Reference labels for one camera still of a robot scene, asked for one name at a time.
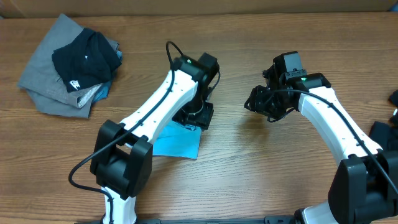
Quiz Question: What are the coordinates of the light blue printed t-shirt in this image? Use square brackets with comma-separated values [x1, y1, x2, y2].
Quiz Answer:
[153, 121, 201, 160]

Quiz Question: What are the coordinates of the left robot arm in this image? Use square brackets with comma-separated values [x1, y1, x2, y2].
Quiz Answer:
[90, 53, 220, 223]

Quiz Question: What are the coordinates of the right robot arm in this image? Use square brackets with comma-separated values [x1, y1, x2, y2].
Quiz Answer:
[244, 51, 397, 224]

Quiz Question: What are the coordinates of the folded teal blue shirt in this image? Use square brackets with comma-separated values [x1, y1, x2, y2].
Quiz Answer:
[91, 49, 124, 104]

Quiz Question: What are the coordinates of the black shirt on right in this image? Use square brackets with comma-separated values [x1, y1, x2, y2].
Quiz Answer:
[369, 90, 397, 151]

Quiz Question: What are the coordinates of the folded black nike shirt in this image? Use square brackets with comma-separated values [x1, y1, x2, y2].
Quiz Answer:
[52, 28, 121, 93]

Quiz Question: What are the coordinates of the folded grey shirt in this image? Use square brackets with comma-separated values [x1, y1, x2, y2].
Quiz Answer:
[17, 14, 122, 118]

